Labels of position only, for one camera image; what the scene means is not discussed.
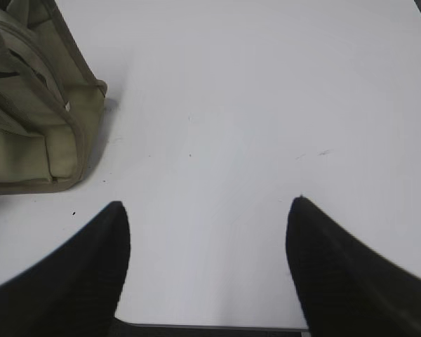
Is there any olive yellow canvas bag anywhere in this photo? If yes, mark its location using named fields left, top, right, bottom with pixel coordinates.
left=0, top=1, right=107, bottom=194

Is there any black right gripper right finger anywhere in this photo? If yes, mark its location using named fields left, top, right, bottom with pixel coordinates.
left=286, top=197, right=421, bottom=336

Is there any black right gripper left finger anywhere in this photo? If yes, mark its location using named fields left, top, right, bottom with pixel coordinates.
left=0, top=201, right=131, bottom=336

